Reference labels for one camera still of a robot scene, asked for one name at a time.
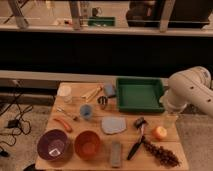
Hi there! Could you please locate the yellow banana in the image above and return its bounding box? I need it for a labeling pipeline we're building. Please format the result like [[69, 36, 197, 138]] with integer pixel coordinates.
[[82, 86, 102, 102]]

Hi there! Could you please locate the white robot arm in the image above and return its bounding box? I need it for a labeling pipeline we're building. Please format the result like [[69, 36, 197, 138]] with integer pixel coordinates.
[[160, 66, 213, 128]]

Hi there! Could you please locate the green plastic tray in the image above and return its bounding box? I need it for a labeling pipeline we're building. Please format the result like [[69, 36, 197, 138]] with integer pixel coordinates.
[[116, 78, 164, 113]]

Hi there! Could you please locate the orange apple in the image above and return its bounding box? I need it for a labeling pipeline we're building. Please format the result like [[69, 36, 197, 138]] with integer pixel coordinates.
[[152, 126, 167, 140]]

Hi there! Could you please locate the brown grape bunch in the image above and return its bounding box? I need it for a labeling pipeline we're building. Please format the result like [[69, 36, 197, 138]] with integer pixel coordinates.
[[143, 140, 180, 167]]

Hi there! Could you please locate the blue grey cloth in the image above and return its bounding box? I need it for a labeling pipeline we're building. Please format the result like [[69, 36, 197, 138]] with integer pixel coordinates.
[[101, 116, 127, 135]]

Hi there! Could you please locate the grey sharpening block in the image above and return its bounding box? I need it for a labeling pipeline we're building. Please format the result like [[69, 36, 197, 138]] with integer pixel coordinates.
[[110, 141, 122, 168]]

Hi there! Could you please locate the blue grey sponge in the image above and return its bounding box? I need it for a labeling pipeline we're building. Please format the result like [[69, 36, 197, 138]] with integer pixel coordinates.
[[104, 84, 116, 98]]

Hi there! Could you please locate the black binder clip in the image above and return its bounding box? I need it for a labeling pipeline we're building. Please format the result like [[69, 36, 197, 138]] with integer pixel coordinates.
[[97, 96, 108, 109]]

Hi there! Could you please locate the blue cup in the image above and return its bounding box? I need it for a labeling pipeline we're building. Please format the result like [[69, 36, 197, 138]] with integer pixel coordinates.
[[80, 104, 93, 120]]

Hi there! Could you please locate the orange bowl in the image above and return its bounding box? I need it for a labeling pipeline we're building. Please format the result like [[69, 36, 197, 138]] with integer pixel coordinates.
[[74, 130, 101, 160]]

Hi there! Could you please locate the orange carrot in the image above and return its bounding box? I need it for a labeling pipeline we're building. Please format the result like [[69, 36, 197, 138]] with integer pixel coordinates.
[[54, 118, 72, 132]]

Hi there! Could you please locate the metal spoon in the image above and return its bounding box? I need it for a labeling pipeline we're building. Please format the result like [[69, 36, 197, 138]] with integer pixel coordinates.
[[56, 107, 78, 121]]

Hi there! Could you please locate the purple bowl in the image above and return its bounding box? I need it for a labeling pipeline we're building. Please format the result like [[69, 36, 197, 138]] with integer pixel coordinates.
[[37, 129, 73, 161]]

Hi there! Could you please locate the green box in background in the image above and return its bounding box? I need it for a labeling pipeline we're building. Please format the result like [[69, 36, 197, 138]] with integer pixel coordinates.
[[88, 17, 115, 26]]

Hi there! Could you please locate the black handled brush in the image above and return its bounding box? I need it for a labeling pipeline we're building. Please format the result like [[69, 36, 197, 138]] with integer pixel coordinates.
[[127, 117, 147, 160]]

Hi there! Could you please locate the black power adapter with cables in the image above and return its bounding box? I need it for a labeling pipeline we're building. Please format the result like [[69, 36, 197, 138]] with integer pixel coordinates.
[[0, 93, 34, 158]]

